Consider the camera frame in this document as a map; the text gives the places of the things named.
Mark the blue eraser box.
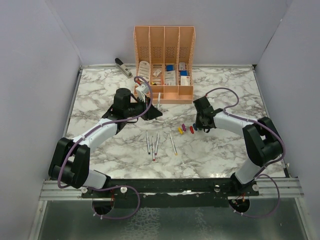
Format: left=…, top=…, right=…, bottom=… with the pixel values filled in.
left=179, top=70, right=189, bottom=76
left=165, top=64, right=175, bottom=72

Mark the yellow pen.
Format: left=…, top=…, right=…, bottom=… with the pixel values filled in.
left=169, top=132, right=178, bottom=156

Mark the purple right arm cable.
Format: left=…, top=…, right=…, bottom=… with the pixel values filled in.
left=205, top=87, right=286, bottom=218

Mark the white oval label card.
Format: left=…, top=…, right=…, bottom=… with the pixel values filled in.
left=137, top=60, right=151, bottom=82

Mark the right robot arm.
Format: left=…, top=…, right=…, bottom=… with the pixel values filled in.
left=193, top=96, right=285, bottom=196

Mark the black grey stapler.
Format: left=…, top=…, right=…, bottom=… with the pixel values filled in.
left=115, top=57, right=132, bottom=78

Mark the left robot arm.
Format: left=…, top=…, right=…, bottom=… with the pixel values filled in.
left=48, top=88, right=163, bottom=198

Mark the aluminium frame rail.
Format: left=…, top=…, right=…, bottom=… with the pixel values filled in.
left=39, top=177, right=305, bottom=201

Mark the peach plastic desk organizer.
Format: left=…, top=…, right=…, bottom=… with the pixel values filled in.
left=133, top=25, right=196, bottom=104

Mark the white red card box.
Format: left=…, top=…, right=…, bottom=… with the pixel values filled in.
left=180, top=75, right=191, bottom=86

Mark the black mounting rail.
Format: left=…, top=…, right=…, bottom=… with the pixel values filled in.
left=81, top=178, right=259, bottom=208

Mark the purple pen cap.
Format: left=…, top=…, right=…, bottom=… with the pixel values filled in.
left=181, top=123, right=187, bottom=132

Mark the green capped white pen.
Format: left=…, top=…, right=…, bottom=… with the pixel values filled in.
left=156, top=92, right=161, bottom=109

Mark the red pen cap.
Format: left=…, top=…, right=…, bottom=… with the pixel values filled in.
left=189, top=126, right=194, bottom=134

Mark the white paper packet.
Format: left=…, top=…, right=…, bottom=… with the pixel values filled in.
left=164, top=70, right=176, bottom=86

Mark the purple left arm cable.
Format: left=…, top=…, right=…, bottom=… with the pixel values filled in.
left=56, top=76, right=142, bottom=221

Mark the purple pen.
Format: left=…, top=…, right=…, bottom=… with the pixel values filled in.
left=155, top=131, right=160, bottom=155

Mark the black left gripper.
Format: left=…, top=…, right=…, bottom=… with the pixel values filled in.
left=125, top=95, right=163, bottom=121

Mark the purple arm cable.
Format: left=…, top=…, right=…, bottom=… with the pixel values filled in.
left=56, top=76, right=142, bottom=221
left=205, top=87, right=286, bottom=218

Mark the red pen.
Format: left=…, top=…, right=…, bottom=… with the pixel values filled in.
left=151, top=136, right=156, bottom=162

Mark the white red staples box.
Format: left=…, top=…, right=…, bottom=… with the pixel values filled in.
left=178, top=62, right=188, bottom=71

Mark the blue pen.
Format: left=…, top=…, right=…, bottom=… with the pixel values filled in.
left=146, top=131, right=151, bottom=155

